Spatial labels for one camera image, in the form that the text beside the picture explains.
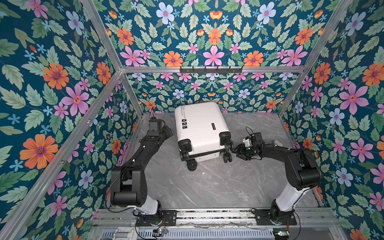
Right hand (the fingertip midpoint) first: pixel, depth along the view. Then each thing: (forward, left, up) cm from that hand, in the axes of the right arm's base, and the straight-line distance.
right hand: (234, 151), depth 95 cm
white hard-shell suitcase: (+1, +20, +19) cm, 27 cm away
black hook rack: (+38, +15, +35) cm, 54 cm away
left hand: (+9, +40, +16) cm, 44 cm away
